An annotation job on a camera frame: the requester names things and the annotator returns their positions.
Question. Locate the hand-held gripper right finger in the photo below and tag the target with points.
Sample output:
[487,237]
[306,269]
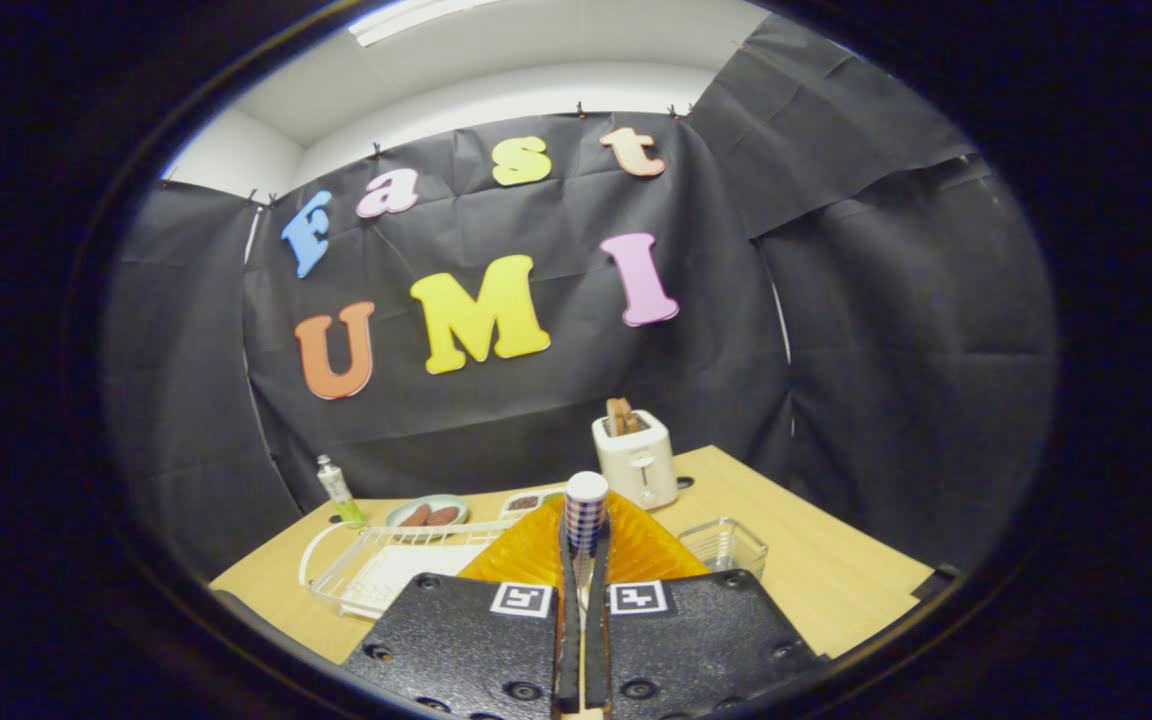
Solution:
[598,650]

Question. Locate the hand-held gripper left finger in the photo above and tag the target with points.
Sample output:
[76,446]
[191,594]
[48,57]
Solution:
[569,650]

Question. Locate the pale green plate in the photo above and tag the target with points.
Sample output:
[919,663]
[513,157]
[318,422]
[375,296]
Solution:
[426,500]

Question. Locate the white divided food tray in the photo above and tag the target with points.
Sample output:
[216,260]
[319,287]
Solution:
[531,500]

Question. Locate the brown sausage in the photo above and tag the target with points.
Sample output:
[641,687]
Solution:
[443,515]
[414,517]

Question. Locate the cream toaster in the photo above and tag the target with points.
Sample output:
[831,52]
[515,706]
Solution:
[636,460]

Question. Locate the brown toast slice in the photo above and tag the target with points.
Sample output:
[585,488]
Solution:
[619,415]

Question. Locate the clear bottle with green liquid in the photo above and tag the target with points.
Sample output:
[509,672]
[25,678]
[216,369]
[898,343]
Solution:
[341,495]

